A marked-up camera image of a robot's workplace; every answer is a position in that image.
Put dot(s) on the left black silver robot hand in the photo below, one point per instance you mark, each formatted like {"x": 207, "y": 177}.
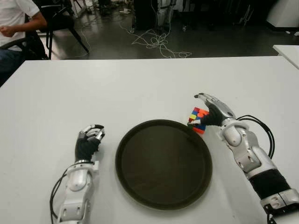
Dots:
{"x": 86, "y": 147}

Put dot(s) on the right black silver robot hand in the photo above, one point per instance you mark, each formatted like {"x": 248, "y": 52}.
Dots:
{"x": 217, "y": 112}

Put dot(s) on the multicoloured Rubik's cube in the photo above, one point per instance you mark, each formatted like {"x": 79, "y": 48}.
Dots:
{"x": 195, "y": 114}

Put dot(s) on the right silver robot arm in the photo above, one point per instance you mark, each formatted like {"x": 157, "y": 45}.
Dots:
{"x": 257, "y": 156}

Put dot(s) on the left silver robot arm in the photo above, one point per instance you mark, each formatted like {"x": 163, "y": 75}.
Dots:
{"x": 77, "y": 179}

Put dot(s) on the dark brown round plate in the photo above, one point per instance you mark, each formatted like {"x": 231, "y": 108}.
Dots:
{"x": 163, "y": 163}

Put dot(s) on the white side table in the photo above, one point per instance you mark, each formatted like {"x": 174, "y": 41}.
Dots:
{"x": 288, "y": 53}

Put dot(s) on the black wheeled equipment rack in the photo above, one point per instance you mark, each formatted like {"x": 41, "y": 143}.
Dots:
{"x": 215, "y": 14}

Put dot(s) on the black office armchair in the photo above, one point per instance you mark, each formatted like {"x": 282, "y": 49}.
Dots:
{"x": 35, "y": 46}

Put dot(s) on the white machine housing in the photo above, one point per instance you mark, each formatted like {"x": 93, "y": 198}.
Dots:
{"x": 287, "y": 14}

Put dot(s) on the black cabinet on casters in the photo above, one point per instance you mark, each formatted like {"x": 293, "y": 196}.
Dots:
{"x": 144, "y": 14}

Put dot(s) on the black four-legged chair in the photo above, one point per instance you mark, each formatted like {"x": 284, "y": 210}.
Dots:
{"x": 60, "y": 23}

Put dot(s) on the white power strip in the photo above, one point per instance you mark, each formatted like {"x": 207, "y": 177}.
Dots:
{"x": 125, "y": 10}

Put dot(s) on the seated person in white shirt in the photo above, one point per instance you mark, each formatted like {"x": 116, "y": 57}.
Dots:
{"x": 11, "y": 16}

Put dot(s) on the white desk frame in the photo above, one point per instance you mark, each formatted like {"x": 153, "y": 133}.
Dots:
{"x": 80, "y": 10}

